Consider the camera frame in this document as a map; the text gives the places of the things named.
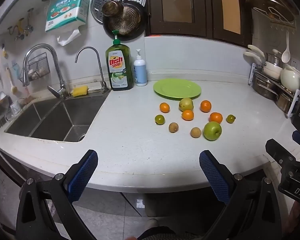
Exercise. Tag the wall outlet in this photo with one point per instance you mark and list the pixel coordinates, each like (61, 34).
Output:
(298, 65)

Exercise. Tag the paper towel pack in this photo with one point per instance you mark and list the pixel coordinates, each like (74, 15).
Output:
(65, 10)

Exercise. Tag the steel sink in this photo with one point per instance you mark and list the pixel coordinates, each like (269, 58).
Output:
(55, 120)

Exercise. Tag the small green tangerine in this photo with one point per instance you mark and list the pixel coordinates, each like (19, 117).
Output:
(230, 118)

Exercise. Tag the dish brush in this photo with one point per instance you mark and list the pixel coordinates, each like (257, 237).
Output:
(13, 87)

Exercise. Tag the white spoon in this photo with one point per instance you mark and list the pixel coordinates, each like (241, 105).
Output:
(285, 53)

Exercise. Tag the person's leg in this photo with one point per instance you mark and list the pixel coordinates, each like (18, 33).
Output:
(155, 232)

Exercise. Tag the yellow-green pear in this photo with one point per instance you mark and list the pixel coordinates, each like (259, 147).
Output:
(186, 104)

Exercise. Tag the steel dish rack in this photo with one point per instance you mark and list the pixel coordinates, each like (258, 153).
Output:
(252, 77)

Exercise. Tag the large steel faucet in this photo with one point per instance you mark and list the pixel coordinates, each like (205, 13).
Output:
(57, 65)

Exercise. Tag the glass cup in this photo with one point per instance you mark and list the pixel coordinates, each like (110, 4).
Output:
(15, 107)

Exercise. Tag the orange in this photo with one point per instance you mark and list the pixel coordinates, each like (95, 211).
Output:
(187, 115)
(216, 118)
(205, 106)
(164, 107)

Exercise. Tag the bicycle wall ornament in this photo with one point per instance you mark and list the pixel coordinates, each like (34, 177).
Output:
(18, 27)

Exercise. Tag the dark wooden window frame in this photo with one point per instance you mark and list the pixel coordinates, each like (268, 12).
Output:
(207, 10)

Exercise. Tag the wall hook rack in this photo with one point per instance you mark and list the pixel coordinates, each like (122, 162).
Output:
(275, 17)

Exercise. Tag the copper pot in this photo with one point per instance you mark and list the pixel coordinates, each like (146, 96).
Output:
(112, 7)

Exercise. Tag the yellow sponge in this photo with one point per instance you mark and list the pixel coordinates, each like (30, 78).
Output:
(80, 91)

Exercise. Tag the brass colander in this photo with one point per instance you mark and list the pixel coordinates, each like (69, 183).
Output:
(126, 20)

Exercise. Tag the black frying pan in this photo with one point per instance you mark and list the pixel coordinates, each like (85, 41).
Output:
(122, 37)

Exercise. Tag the green dish soap bottle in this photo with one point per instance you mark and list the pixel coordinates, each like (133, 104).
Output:
(119, 67)

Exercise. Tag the white pump bottle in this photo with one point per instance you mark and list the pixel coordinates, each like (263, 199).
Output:
(140, 72)

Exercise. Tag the lidded steel pot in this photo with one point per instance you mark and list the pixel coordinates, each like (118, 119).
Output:
(273, 58)

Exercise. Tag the brown longan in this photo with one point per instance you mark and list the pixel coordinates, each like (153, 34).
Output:
(196, 132)
(173, 127)

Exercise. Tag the slim gooseneck faucet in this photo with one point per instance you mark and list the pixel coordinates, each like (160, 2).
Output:
(100, 65)

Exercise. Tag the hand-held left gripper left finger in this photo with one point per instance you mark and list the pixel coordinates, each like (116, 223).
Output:
(82, 177)

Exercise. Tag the green plate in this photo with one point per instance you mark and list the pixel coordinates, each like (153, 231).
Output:
(177, 88)

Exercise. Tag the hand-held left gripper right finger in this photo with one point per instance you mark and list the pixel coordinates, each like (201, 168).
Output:
(215, 176)

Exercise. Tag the white ceramic pot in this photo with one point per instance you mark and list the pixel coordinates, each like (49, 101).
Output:
(290, 78)

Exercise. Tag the green apple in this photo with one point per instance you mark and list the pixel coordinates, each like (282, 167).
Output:
(212, 131)

